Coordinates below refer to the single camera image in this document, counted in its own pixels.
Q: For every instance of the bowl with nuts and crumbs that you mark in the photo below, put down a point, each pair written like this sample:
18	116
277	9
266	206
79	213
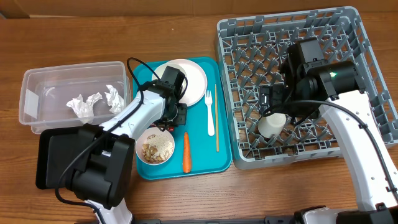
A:
155	147

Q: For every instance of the white plastic fork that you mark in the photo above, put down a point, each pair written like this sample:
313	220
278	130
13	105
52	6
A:
208	102

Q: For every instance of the clear plastic storage bin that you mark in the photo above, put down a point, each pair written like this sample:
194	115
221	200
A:
45	93

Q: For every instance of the large white plate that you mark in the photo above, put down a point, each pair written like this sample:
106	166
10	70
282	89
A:
197	80

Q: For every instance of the grey dishwasher rack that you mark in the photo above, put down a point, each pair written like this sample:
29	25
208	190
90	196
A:
250	51

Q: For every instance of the white plastic cup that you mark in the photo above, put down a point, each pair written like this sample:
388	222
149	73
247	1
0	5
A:
271	125

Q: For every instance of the teal serving tray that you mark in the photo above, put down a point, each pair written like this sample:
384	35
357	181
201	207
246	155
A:
205	158

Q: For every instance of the white napkin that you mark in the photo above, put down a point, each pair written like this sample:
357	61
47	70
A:
84	109
114	100

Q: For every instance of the black plastic tray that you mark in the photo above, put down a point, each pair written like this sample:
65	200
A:
57	148

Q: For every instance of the orange carrot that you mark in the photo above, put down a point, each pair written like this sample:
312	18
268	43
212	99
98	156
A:
187	160

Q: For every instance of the small white plate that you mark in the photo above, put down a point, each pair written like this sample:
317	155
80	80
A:
161	69

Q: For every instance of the red snack wrapper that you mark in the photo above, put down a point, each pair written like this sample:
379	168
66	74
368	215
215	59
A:
162	127

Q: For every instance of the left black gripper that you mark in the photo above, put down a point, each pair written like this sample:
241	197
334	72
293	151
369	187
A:
181	119

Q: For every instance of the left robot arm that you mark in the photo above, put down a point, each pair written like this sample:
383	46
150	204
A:
100	171

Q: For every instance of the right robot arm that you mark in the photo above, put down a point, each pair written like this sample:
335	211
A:
315	88

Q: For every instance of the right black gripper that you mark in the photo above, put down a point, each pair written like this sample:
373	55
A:
280	93

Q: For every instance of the wooden chopstick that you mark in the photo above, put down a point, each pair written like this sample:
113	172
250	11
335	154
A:
216	119

